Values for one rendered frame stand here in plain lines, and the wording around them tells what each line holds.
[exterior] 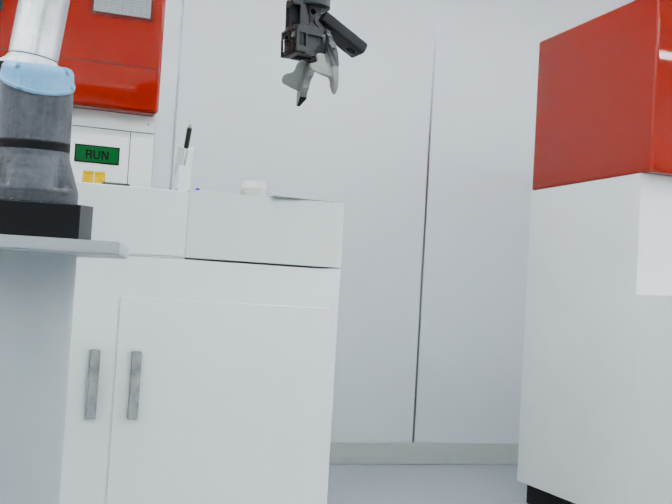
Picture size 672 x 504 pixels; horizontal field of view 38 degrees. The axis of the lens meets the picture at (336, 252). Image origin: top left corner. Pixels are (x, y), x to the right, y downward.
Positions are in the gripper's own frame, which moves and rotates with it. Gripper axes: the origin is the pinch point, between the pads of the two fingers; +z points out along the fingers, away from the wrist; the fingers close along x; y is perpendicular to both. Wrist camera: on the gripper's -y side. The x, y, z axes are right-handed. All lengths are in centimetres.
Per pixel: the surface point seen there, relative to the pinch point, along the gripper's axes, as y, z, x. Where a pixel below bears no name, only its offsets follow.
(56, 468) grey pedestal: 52, 68, 10
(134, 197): 28.9, 19.6, -25.8
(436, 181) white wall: -174, -19, -201
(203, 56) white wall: -63, -66, -221
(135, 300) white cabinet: 28, 41, -26
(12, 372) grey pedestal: 60, 53, 13
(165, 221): 22.4, 24.2, -24.6
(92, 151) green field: 21, 2, -87
